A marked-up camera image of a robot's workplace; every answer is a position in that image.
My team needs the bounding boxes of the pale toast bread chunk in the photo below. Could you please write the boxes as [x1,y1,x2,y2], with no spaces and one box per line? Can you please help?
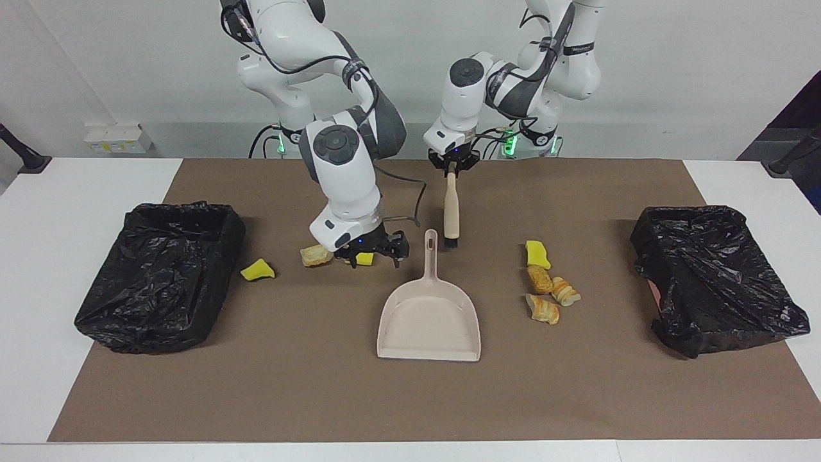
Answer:
[300,245,335,268]

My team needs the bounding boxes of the beige hand brush black bristles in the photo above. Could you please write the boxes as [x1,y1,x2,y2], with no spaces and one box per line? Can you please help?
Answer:
[443,162,462,250]

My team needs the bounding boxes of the beige plastic dustpan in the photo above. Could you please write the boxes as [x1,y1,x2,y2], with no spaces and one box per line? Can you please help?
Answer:
[377,229,482,362]

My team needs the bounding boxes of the small yellow sponge wedge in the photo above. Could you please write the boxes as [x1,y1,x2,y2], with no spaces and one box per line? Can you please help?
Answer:
[240,258,276,282]

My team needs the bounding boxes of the yellow green scrub sponge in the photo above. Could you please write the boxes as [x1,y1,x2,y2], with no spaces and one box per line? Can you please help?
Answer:
[525,240,552,270]

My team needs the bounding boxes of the brown oblong bread roll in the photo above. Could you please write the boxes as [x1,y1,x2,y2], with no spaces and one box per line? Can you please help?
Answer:
[527,265,554,295]

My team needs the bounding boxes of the striped croissant piece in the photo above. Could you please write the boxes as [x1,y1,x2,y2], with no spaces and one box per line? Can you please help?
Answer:
[552,277,582,307]

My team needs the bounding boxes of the right black bag bin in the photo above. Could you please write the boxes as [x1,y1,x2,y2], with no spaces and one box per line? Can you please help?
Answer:
[74,201,247,355]

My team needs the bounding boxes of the black trash bag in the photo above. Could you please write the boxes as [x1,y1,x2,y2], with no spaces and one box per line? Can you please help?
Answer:
[630,205,811,359]

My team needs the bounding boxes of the brown table mat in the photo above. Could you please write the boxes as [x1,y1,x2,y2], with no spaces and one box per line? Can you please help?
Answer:
[48,158,821,443]

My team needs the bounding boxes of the black stand leg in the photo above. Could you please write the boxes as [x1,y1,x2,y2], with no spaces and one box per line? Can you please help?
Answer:
[0,123,53,175]
[761,125,821,179]

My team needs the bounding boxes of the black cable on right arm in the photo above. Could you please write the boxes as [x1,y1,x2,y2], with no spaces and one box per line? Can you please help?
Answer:
[220,0,428,230]

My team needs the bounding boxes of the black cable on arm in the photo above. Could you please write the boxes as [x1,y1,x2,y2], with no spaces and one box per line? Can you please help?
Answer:
[475,0,576,158]
[220,0,428,230]

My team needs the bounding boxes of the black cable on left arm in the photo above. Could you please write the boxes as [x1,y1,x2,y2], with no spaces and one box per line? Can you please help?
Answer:
[475,0,576,158]

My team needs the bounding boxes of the black base cable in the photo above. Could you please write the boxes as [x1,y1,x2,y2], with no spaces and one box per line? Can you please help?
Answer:
[248,124,283,159]

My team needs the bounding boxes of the white wall socket box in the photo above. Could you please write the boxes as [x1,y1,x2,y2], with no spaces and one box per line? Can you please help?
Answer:
[83,123,155,155]

